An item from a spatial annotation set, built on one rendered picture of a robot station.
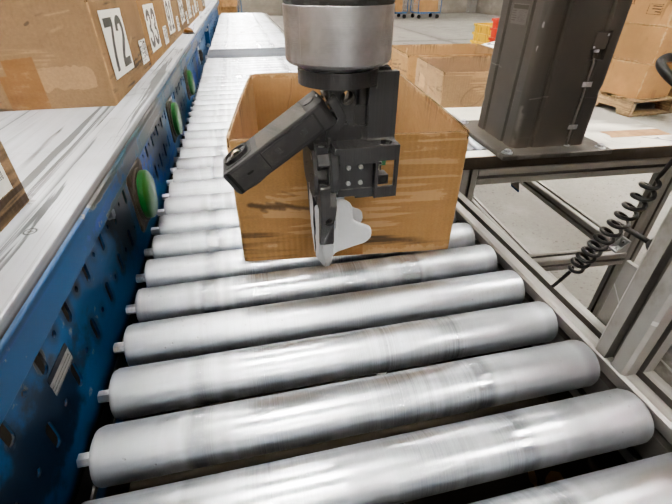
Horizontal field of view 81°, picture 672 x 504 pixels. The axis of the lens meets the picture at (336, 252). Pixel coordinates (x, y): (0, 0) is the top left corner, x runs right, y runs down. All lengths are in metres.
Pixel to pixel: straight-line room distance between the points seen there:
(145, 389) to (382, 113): 0.34
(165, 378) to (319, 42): 0.33
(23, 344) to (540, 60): 0.91
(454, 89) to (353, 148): 0.97
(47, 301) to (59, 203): 0.13
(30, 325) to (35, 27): 0.61
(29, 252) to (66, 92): 0.52
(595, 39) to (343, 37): 0.74
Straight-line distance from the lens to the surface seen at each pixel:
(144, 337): 0.49
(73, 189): 0.50
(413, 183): 0.52
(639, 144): 1.20
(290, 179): 0.49
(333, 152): 0.37
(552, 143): 1.04
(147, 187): 0.63
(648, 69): 4.83
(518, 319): 0.51
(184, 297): 0.53
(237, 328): 0.47
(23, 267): 0.38
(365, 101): 0.38
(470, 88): 1.33
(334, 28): 0.33
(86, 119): 0.80
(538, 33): 0.95
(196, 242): 0.63
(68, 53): 0.87
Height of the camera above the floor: 1.07
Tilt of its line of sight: 34 degrees down
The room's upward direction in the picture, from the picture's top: straight up
